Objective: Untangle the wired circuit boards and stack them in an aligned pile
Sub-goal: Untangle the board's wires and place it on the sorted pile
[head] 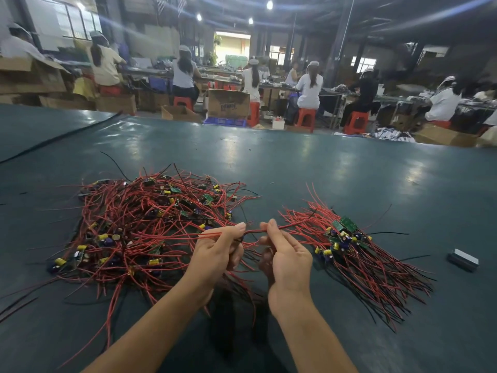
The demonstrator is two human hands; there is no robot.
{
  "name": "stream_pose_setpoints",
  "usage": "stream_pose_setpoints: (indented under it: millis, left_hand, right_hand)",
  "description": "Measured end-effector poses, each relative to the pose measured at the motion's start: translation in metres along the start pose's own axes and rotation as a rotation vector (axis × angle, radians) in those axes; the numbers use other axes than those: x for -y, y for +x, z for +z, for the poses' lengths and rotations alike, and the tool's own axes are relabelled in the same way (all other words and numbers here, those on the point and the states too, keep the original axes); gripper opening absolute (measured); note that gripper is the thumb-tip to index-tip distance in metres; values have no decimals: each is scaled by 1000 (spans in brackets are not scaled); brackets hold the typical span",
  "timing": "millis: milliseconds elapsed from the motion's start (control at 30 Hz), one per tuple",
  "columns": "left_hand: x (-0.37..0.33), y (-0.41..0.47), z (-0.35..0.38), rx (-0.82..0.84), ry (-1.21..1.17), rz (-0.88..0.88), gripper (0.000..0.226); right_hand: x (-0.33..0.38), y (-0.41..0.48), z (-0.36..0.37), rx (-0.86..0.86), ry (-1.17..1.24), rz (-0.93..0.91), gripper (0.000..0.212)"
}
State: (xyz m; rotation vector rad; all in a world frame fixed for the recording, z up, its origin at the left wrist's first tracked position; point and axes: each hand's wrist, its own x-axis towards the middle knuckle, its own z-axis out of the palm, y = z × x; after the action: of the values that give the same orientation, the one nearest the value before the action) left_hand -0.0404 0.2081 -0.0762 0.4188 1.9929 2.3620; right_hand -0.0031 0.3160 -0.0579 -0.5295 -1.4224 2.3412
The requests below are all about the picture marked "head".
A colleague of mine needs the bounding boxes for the grid window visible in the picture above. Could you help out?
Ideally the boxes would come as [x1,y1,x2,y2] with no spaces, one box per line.
[52,0,102,39]

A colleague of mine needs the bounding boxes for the person's left hand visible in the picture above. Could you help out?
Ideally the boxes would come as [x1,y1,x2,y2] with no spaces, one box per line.
[182,222,248,304]

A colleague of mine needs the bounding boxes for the yellow sack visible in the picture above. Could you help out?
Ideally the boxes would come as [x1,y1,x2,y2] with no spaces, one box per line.
[72,77,96,99]

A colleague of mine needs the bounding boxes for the red wire with yellow connector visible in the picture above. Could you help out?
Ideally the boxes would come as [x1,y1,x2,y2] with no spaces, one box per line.
[198,221,312,239]

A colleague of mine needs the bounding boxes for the sorted bundle of wired boards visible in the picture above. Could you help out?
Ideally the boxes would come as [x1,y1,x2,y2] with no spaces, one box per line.
[275,182,436,329]

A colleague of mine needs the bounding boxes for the pile of red-wired boards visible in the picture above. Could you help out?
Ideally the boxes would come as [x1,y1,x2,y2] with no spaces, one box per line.
[0,167,269,366]

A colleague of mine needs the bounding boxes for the person's left forearm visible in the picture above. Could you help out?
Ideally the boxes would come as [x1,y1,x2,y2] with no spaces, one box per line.
[81,285,211,373]

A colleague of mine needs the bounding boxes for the large open cardboard box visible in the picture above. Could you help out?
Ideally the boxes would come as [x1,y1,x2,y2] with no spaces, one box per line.
[0,56,69,95]

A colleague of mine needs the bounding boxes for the small black grey block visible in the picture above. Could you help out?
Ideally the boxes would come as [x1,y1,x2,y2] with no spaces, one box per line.
[447,248,480,272]

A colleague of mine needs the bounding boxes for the person's right forearm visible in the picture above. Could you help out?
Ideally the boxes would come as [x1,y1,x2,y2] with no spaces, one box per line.
[270,297,360,373]

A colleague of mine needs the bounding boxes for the blue plastic crate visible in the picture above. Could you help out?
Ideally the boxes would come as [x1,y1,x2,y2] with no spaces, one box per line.
[203,117,249,128]

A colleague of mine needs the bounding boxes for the person's right hand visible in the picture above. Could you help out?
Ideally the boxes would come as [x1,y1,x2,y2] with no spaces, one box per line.
[258,219,314,315]

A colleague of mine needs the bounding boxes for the dark green table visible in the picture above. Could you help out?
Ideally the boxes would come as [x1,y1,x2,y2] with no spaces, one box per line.
[0,105,497,373]

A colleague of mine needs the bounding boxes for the heap of black white items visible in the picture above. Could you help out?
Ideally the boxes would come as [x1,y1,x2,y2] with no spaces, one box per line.
[371,128,416,144]

